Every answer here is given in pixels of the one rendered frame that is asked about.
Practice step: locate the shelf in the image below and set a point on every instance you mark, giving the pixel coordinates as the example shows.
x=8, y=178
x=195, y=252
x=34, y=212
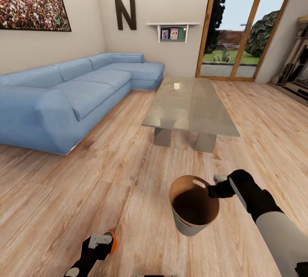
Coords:
x=183, y=30

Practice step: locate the trash can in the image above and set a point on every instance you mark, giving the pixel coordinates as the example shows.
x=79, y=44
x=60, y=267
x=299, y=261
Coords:
x=192, y=207

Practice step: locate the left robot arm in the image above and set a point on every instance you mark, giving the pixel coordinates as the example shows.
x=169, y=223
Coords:
x=96, y=247

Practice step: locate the can of soda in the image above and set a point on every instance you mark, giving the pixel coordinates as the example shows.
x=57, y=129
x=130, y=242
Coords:
x=110, y=233

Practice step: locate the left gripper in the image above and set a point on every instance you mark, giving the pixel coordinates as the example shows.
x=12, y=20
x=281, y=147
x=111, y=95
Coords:
x=98, y=253

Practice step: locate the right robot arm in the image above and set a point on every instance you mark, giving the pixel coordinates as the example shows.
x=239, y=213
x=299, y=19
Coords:
x=287, y=244

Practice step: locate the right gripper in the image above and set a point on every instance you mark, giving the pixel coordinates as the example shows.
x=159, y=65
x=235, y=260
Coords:
x=217, y=191

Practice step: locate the door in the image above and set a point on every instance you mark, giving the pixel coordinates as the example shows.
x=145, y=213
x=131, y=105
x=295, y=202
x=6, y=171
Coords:
x=236, y=36

